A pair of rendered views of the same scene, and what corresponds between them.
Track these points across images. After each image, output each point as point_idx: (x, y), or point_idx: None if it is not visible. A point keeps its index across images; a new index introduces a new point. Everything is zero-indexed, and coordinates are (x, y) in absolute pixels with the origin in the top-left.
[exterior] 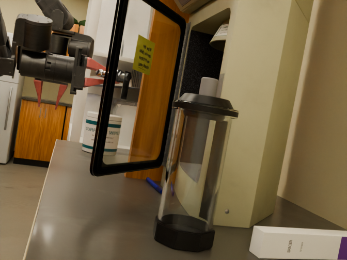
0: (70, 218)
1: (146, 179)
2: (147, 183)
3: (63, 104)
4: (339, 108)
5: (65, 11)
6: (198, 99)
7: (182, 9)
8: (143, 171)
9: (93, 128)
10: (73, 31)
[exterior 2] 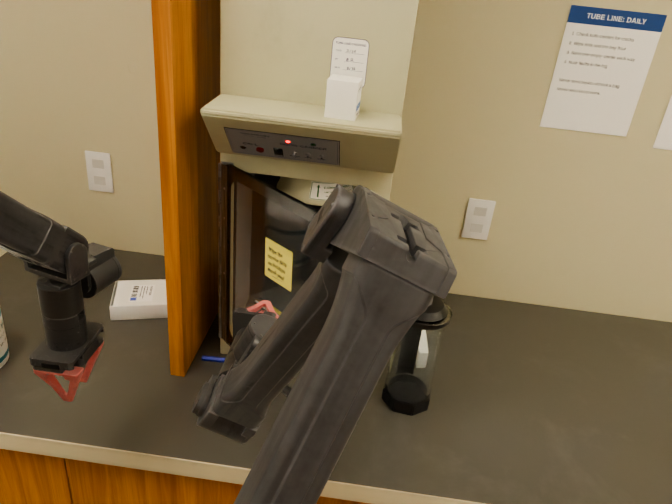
0: (371, 461)
1: (205, 359)
2: (217, 364)
3: None
4: None
5: (81, 238)
6: (442, 315)
7: (227, 152)
8: (191, 353)
9: None
10: (94, 260)
